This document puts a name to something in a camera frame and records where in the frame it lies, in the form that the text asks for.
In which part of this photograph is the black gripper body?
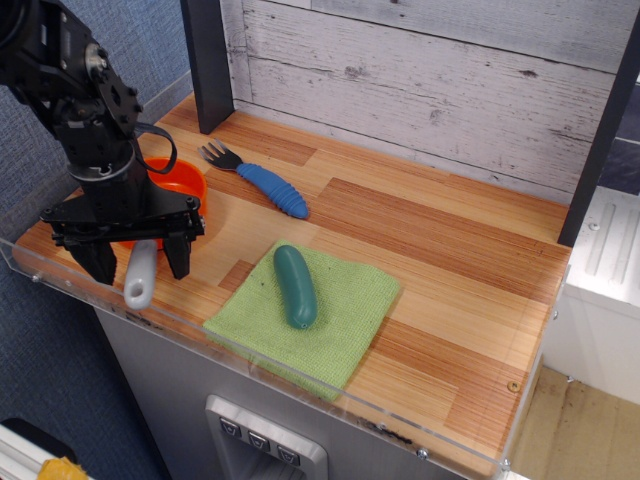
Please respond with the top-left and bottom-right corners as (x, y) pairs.
(40, 149), (205, 250)

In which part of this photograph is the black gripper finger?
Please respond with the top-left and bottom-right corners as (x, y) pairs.
(163, 235), (191, 280)
(67, 242), (117, 285)

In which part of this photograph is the orange pan with grey handle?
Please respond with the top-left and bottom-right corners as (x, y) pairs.
(121, 160), (207, 310)

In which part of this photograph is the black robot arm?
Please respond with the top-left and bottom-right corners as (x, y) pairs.
(1, 1), (204, 284)

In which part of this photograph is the green cloth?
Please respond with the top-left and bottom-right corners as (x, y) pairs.
(203, 240), (400, 401)

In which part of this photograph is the green toy cucumber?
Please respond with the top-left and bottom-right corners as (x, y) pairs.
(273, 245), (318, 330)

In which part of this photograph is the grey metal cabinet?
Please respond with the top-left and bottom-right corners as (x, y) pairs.
(97, 310), (458, 479)

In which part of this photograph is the silver button panel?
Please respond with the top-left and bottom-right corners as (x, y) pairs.
(205, 395), (329, 479)

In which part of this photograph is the white ribbed appliance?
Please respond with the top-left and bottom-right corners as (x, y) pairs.
(542, 187), (639, 404)

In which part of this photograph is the fork with blue handle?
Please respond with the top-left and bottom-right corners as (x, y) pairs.
(197, 139), (310, 219)

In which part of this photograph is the dark left frame post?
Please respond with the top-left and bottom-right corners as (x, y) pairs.
(181, 0), (235, 134)

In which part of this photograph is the dark frame post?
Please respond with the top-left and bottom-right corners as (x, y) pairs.
(557, 14), (639, 247)
(181, 0), (235, 134)

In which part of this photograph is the dark right frame post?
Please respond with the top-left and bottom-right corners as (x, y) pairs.
(557, 14), (639, 247)

